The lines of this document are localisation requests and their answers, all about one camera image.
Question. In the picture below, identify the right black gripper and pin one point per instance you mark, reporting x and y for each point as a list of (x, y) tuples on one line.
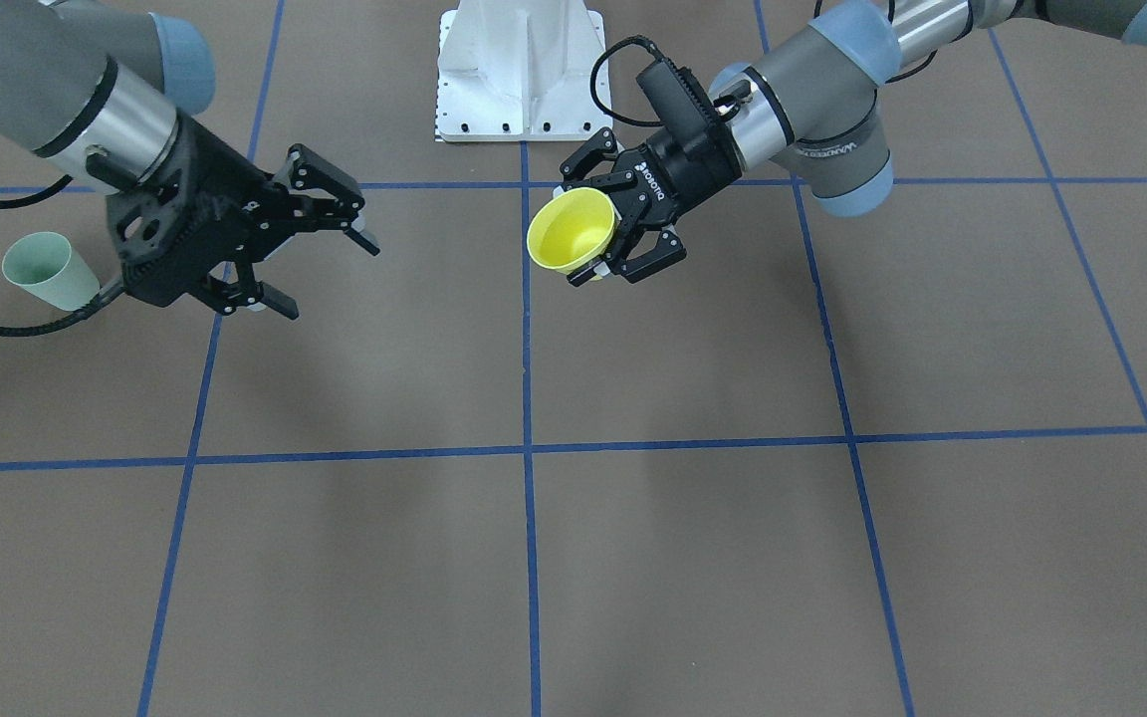
[(218, 177)]

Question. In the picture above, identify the yellow plastic cup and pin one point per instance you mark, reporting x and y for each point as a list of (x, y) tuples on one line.
[(572, 231)]

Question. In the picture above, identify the green plastic cup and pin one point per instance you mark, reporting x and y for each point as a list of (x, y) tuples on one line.
[(47, 266)]

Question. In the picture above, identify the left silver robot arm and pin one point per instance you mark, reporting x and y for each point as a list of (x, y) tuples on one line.
[(810, 106)]

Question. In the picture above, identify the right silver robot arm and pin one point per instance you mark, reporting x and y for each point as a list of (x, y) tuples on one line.
[(111, 99)]

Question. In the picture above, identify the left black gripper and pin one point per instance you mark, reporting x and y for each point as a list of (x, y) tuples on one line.
[(681, 169)]

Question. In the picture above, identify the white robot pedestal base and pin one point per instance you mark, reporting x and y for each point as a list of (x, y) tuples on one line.
[(519, 71)]

